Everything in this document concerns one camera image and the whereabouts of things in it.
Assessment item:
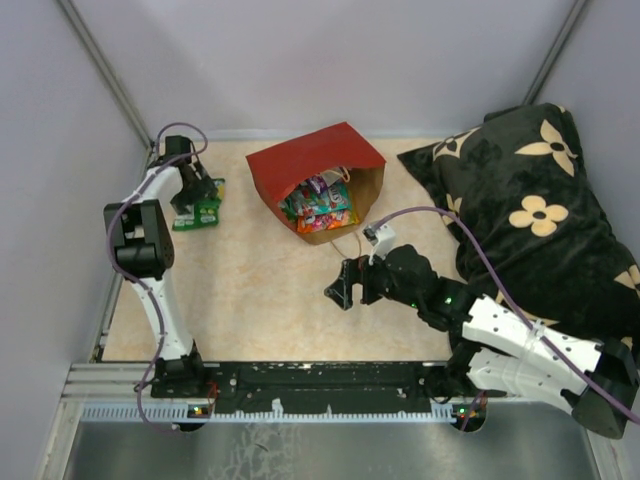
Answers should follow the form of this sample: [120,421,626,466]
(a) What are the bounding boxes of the white toothed cable rail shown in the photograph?
[80,402,456,424]

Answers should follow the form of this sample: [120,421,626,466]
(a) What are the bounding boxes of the orange candy bag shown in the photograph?
[297,209,359,234]

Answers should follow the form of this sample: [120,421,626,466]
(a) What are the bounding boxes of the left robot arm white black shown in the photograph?
[103,135,216,398]

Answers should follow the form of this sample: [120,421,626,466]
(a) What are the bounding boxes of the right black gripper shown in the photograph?
[325,244,422,310]

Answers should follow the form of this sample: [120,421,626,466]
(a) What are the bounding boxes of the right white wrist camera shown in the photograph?
[363,224,396,265]

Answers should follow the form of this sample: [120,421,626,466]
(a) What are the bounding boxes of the green yellow snack bag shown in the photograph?
[172,178,226,232]

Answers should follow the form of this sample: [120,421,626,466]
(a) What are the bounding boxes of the colourful candy bag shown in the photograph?
[278,174,352,218]

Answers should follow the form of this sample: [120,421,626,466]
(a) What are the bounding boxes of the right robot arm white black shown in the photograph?
[324,245,639,439]

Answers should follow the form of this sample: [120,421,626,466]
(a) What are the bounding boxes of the red brown paper bag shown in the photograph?
[246,122,386,245]

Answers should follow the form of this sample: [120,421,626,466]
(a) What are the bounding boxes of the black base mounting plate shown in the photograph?
[151,361,478,415]

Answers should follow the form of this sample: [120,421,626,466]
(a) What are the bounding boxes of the black floral pillow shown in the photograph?
[399,103,639,350]

